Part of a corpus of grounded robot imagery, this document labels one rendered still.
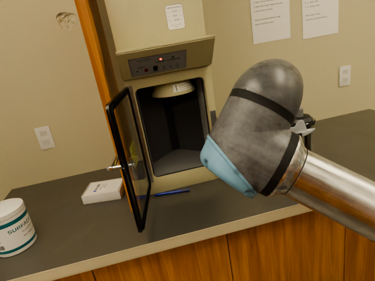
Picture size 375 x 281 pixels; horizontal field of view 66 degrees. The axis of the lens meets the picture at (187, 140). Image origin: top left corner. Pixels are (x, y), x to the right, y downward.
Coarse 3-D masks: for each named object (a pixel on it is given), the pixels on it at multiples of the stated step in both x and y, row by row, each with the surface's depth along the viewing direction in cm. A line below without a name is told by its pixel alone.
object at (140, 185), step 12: (108, 108) 72; (120, 108) 84; (108, 120) 73; (120, 120) 82; (132, 120) 99; (120, 132) 80; (132, 132) 96; (132, 144) 93; (120, 156) 76; (132, 156) 90; (144, 168) 106; (132, 180) 85; (144, 180) 102; (144, 192) 99; (132, 204) 81; (144, 204) 96
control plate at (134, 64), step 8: (152, 56) 92; (160, 56) 93; (168, 56) 94; (176, 56) 95; (184, 56) 96; (136, 64) 93; (144, 64) 94; (152, 64) 95; (160, 64) 96; (168, 64) 97; (184, 64) 99; (136, 72) 97; (144, 72) 98; (152, 72) 99
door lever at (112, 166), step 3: (114, 156) 89; (117, 156) 89; (114, 159) 86; (117, 159) 88; (111, 162) 85; (114, 162) 85; (117, 162) 87; (111, 165) 82; (114, 165) 84; (117, 165) 82; (120, 165) 82; (108, 168) 82; (111, 168) 82; (114, 168) 82; (117, 168) 82; (120, 168) 82; (111, 171) 82
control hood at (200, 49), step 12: (204, 36) 91; (132, 48) 93; (144, 48) 88; (156, 48) 89; (168, 48) 90; (180, 48) 92; (192, 48) 93; (204, 48) 95; (120, 60) 90; (192, 60) 98; (204, 60) 100
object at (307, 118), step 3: (300, 108) 103; (300, 111) 103; (297, 114) 104; (300, 114) 103; (303, 114) 104; (306, 114) 105; (297, 117) 104; (300, 117) 103; (303, 117) 103; (306, 117) 102; (309, 117) 102; (294, 120) 102; (297, 120) 102; (306, 120) 101; (309, 120) 102; (294, 123) 102
